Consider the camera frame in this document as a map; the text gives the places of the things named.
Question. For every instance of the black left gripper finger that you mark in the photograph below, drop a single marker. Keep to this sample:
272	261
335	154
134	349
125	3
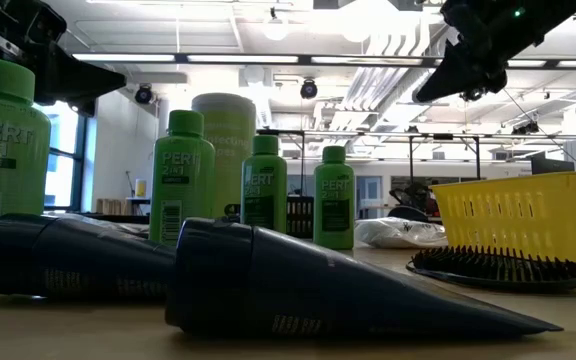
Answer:
83	109
78	80

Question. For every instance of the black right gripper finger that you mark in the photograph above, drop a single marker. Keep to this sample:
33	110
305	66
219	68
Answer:
448	77

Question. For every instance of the navy blue toiletry tube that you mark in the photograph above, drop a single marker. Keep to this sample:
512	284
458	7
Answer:
68	260
293	285

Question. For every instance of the yellow plastic basket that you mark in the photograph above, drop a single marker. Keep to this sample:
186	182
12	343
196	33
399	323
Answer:
523	215

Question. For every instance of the printed clear bag white cotton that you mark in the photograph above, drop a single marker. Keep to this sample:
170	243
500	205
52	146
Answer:
398	234

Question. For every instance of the green Pert shampoo bottle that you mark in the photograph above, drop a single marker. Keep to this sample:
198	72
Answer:
3	150
334	210
263	200
180	200

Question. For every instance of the black oval hairbrush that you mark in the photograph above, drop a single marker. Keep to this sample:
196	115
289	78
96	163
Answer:
503	275

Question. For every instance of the black ceiling spotlight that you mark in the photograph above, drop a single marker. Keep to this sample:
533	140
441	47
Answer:
309	89
143	94

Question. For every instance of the yellow container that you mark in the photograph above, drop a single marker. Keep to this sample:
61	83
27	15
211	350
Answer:
141	188

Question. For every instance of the wooden crate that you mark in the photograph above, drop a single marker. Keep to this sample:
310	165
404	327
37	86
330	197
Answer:
112	206

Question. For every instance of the dark computer monitor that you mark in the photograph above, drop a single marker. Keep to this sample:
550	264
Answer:
550	166

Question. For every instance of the green disinfecting wipes canister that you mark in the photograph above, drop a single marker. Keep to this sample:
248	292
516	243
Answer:
230	125

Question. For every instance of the overhead black light bar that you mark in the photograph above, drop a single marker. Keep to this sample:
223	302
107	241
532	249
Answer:
243	59

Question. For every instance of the white dome ceiling lamp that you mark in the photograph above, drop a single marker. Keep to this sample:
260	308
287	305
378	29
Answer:
275	27

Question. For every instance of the black plastic mesh basket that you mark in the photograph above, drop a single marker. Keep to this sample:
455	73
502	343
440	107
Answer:
300	217

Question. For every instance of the bright window dark frame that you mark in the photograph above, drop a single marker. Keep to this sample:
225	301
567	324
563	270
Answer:
60	165

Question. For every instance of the black metal rack frame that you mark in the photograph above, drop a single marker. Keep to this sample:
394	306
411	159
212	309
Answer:
410	150

